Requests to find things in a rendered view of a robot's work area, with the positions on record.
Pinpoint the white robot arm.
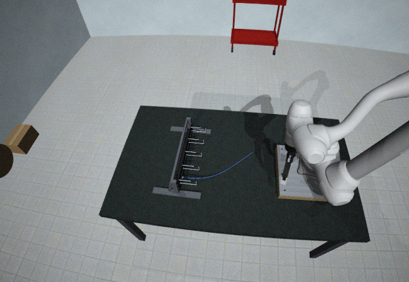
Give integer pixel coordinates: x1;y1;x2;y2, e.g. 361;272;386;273
285;71;409;206

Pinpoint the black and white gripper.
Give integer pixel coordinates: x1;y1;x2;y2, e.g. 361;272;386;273
280;143;297;185

